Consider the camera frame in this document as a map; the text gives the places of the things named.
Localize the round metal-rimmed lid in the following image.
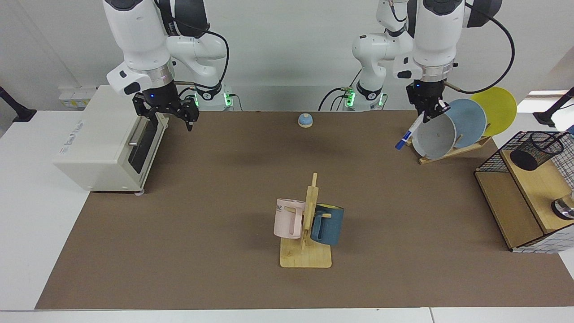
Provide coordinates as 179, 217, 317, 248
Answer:
552, 191, 574, 220

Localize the pale toaster oven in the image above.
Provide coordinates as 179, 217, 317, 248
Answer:
53, 85, 170, 194

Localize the wooden plate rack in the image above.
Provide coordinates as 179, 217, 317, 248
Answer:
406, 135, 493, 165

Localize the black clamp stand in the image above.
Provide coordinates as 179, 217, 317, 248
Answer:
533, 87, 574, 127
0, 87, 37, 122

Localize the wooden cup stand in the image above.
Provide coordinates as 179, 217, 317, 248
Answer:
280, 173, 332, 269

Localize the black mesh pen holder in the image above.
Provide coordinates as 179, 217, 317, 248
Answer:
510, 131, 564, 171

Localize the light blue plate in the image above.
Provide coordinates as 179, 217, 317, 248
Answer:
444, 99, 487, 148

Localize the brown table cloth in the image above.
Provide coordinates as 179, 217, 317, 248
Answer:
35, 110, 574, 310

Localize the wire basket with wooden floor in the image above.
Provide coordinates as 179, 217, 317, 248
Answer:
474, 130, 574, 254

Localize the grey plate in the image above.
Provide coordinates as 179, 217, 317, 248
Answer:
411, 116, 457, 160

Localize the blue and white marker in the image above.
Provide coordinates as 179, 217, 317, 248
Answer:
395, 112, 426, 151

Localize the pink mug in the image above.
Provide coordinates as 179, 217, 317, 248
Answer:
274, 198, 306, 240

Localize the yellow plate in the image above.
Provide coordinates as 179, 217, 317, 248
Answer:
470, 87, 517, 137

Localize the dark teal mug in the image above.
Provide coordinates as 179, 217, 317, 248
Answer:
310, 203, 345, 246

